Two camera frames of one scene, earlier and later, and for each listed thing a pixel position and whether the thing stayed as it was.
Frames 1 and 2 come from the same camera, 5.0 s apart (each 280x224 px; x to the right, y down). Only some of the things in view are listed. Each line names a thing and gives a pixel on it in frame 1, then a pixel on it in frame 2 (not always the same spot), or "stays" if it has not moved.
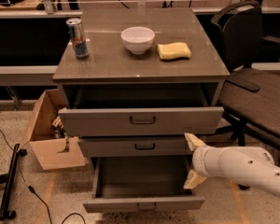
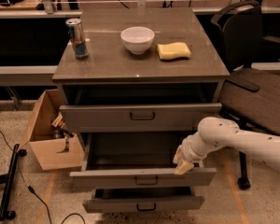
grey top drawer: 140,109 stays
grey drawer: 135,147 to 189,174
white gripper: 203,161 to 187,153
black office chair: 257,102 stays
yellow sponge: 173,50 stays
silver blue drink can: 77,37 stays
